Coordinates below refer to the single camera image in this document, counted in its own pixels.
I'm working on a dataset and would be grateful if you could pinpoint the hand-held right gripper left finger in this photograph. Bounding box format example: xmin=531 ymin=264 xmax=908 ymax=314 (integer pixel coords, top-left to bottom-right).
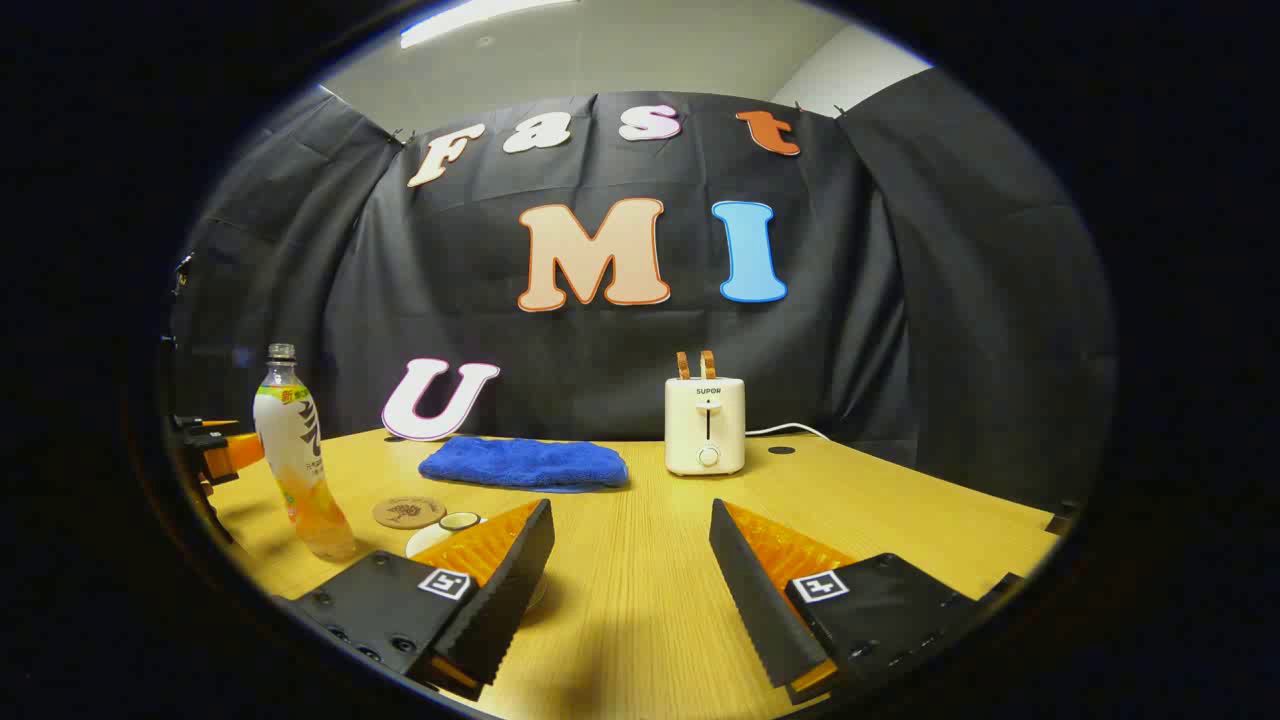
xmin=290 ymin=498 xmax=557 ymax=702

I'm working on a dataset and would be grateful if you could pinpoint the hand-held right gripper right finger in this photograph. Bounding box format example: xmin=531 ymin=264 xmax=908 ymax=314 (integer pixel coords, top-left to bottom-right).
xmin=708 ymin=498 xmax=1026 ymax=707

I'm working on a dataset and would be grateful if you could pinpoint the labelled plastic water bottle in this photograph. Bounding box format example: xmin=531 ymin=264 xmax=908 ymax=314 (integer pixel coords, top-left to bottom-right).
xmin=253 ymin=343 xmax=358 ymax=561

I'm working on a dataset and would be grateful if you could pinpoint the white teacup lid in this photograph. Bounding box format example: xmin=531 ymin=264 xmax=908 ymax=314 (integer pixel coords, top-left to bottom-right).
xmin=405 ymin=511 xmax=488 ymax=559

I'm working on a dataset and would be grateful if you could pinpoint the round cork coaster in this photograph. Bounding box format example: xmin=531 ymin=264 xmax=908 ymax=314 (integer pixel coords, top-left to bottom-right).
xmin=372 ymin=496 xmax=448 ymax=529

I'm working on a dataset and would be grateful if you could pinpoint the folded blue towel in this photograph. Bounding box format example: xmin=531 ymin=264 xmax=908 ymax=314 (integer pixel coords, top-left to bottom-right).
xmin=418 ymin=436 xmax=631 ymax=493

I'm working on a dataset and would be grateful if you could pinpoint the white toaster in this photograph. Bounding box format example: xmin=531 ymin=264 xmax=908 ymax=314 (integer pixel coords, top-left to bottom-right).
xmin=664 ymin=376 xmax=747 ymax=477

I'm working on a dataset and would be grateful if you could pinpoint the black backdrop cloth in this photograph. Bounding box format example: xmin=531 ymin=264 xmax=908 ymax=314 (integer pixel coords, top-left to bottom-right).
xmin=165 ymin=65 xmax=1116 ymax=513

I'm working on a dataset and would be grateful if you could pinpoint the ceiling light panel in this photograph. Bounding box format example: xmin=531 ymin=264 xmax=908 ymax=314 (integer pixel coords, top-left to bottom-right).
xmin=400 ymin=0 xmax=581 ymax=49

